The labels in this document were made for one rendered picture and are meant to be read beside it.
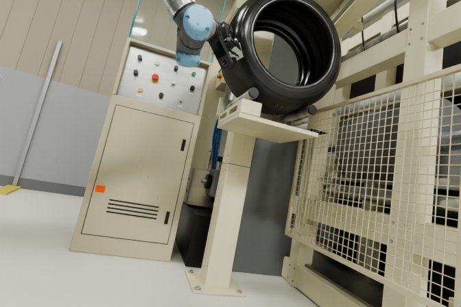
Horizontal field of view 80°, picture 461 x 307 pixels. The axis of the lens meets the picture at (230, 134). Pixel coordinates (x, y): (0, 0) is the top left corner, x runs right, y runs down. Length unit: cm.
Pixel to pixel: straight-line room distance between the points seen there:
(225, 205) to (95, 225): 75
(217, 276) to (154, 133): 87
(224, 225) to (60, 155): 278
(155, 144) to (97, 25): 275
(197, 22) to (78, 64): 339
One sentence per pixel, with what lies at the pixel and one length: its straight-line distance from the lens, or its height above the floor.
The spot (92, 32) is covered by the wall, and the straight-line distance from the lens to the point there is 419.
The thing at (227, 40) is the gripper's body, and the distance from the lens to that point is 104.
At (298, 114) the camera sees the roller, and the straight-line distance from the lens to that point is 131.
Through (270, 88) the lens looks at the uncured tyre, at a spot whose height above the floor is 94.
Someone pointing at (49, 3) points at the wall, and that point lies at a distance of 434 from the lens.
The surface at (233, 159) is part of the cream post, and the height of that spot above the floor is 65.
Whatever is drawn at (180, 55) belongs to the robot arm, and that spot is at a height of 87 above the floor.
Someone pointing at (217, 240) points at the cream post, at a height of 23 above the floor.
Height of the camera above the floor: 53
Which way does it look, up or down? 9 degrees up
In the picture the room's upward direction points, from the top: 11 degrees clockwise
